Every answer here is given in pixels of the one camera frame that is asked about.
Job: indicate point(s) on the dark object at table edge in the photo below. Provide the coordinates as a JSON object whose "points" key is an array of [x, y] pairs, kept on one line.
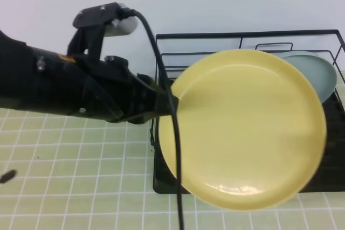
{"points": [[11, 174]]}

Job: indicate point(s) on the yellow plate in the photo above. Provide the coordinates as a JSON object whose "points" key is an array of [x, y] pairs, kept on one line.
{"points": [[252, 129]]}

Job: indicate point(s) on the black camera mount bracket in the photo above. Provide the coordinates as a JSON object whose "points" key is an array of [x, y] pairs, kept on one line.
{"points": [[91, 26]]}

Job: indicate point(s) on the pale green plate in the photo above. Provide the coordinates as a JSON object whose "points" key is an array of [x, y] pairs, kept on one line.
{"points": [[320, 73]]}

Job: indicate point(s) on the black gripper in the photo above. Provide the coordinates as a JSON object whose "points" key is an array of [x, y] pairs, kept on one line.
{"points": [[109, 91]]}

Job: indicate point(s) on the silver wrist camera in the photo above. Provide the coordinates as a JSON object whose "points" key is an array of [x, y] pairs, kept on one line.
{"points": [[122, 26]]}

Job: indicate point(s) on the black wire dish rack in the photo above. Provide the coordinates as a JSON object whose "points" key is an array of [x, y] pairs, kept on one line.
{"points": [[330, 174]]}

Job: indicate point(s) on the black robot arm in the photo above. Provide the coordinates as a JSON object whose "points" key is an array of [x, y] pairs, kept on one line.
{"points": [[41, 81]]}

